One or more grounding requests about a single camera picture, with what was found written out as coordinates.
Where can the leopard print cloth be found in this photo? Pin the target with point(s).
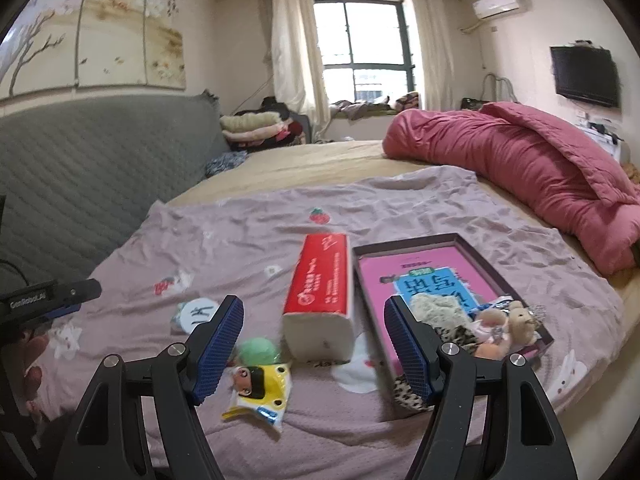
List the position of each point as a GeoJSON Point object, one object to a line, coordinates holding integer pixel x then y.
{"type": "Point", "coordinates": [407, 395]}

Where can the yellow cartoon packet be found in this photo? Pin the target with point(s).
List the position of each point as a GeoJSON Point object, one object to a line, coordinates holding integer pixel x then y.
{"type": "Point", "coordinates": [260, 390]}

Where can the dark shallow cardboard box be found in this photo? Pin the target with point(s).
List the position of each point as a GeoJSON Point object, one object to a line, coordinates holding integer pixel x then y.
{"type": "Point", "coordinates": [400, 243]}

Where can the clothes on windowsill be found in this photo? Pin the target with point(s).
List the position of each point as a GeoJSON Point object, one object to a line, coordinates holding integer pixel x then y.
{"type": "Point", "coordinates": [365, 107]}

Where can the white air conditioner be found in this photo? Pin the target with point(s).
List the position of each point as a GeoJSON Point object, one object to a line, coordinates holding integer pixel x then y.
{"type": "Point", "coordinates": [497, 4]}

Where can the dark chair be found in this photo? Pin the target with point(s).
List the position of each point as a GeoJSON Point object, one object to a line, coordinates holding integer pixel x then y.
{"type": "Point", "coordinates": [302, 127]}

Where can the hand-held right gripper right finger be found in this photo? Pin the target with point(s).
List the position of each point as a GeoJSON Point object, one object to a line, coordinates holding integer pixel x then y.
{"type": "Point", "coordinates": [410, 355]}

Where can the red tissue pack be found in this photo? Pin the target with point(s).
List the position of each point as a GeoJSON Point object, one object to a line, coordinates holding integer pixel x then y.
{"type": "Point", "coordinates": [320, 290]}

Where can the pink book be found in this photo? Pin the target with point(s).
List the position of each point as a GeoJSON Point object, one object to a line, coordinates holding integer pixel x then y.
{"type": "Point", "coordinates": [380, 272]}

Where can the brown plush toy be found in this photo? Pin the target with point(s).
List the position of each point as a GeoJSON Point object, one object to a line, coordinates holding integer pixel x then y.
{"type": "Point", "coordinates": [632, 170]}

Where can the person's left hand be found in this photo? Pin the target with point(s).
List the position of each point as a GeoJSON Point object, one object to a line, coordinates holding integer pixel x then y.
{"type": "Point", "coordinates": [37, 352]}

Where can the green round sponge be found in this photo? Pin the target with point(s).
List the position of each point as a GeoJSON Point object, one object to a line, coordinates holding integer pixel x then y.
{"type": "Point", "coordinates": [257, 352]}

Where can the black wall television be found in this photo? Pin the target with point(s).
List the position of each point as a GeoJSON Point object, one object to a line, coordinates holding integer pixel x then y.
{"type": "Point", "coordinates": [585, 75]}

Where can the peach soft doll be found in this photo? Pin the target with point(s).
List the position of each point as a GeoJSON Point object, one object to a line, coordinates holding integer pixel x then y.
{"type": "Point", "coordinates": [487, 325]}

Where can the mauve printed blanket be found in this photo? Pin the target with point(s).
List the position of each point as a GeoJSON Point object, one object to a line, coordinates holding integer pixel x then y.
{"type": "Point", "coordinates": [250, 240]}

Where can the flower wall painting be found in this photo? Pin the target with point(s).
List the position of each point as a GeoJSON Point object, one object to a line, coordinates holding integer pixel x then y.
{"type": "Point", "coordinates": [100, 35]}

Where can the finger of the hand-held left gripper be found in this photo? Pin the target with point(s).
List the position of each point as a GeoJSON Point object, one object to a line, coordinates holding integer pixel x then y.
{"type": "Point", "coordinates": [50, 292]}

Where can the pile of folded blankets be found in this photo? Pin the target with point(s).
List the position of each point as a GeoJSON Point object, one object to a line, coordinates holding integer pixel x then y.
{"type": "Point", "coordinates": [252, 127]}

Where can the window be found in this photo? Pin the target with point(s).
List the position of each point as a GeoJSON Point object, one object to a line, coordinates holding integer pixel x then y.
{"type": "Point", "coordinates": [365, 55]}

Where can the dark patterned cloth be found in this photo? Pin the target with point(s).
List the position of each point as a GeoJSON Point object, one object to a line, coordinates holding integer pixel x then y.
{"type": "Point", "coordinates": [225, 162]}

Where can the black garment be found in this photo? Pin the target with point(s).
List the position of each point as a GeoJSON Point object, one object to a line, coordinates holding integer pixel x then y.
{"type": "Point", "coordinates": [272, 106]}

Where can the grey quilted headboard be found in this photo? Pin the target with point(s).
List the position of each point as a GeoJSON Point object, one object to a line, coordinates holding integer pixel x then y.
{"type": "Point", "coordinates": [100, 160]}

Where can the black bag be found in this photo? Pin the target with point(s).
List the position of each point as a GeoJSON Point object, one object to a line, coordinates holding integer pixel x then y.
{"type": "Point", "coordinates": [470, 103]}

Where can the white cabinet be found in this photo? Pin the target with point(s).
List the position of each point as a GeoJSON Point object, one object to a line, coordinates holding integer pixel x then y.
{"type": "Point", "coordinates": [600, 130]}

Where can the pink quilt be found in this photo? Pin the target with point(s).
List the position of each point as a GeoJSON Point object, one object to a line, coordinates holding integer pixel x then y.
{"type": "Point", "coordinates": [500, 160]}

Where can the white-lidded bottle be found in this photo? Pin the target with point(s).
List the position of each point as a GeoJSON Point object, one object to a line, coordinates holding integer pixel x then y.
{"type": "Point", "coordinates": [192, 315]}

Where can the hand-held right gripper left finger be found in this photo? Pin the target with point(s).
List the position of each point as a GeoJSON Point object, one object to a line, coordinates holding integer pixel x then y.
{"type": "Point", "coordinates": [220, 350]}

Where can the cream curtain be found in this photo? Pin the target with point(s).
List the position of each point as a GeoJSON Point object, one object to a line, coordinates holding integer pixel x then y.
{"type": "Point", "coordinates": [295, 55]}
{"type": "Point", "coordinates": [432, 45]}

